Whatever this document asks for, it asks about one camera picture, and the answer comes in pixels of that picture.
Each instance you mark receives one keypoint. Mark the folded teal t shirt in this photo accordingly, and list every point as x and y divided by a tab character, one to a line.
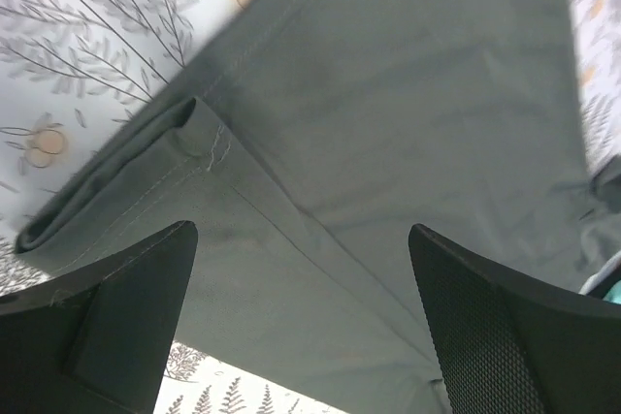
604	285

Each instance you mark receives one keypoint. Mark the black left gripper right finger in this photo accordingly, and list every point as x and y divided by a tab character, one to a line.
510	343

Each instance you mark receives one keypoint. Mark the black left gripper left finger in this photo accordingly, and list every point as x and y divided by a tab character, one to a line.
97	339

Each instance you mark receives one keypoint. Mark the floral table mat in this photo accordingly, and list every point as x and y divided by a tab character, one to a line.
74	73

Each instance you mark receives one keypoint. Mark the dark grey t shirt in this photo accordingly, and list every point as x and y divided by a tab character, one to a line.
306	141

